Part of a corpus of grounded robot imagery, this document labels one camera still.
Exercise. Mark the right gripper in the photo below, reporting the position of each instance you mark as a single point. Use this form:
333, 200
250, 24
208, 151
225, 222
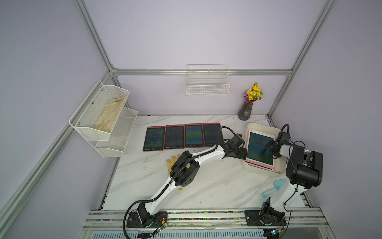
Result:
268, 146

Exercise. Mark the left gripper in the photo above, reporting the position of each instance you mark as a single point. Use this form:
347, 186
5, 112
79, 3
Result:
243, 154

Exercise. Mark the pink writing tablet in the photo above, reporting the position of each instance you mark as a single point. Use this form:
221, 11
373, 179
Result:
257, 153

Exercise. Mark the red writing tablet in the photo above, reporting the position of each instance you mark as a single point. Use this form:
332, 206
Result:
154, 138
174, 136
194, 135
212, 133

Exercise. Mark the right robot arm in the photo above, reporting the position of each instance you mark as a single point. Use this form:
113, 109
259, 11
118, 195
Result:
303, 171

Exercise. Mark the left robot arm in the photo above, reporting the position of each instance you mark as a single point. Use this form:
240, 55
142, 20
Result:
183, 172

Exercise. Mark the cream plastic storage box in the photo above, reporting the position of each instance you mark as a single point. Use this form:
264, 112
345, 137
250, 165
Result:
280, 163

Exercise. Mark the dark glass vase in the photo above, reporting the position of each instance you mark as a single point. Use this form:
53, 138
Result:
245, 111

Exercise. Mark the light blue plastic scoop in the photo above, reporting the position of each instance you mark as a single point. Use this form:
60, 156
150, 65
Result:
277, 185

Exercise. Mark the yellow flower bouquet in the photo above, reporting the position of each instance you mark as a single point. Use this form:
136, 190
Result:
253, 94

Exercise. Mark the yellow knit glove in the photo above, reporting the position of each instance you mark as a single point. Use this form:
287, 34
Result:
170, 163

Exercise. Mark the beige cloth in shelf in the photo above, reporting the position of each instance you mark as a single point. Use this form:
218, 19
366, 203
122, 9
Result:
109, 115

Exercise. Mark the white wire wall basket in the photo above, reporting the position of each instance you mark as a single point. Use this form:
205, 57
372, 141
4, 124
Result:
207, 80

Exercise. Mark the aluminium frame rails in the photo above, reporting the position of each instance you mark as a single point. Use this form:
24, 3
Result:
19, 200

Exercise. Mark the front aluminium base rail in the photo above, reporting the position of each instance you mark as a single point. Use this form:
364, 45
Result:
299, 223

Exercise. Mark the white mesh wall shelf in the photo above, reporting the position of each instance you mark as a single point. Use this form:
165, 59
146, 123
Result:
108, 145

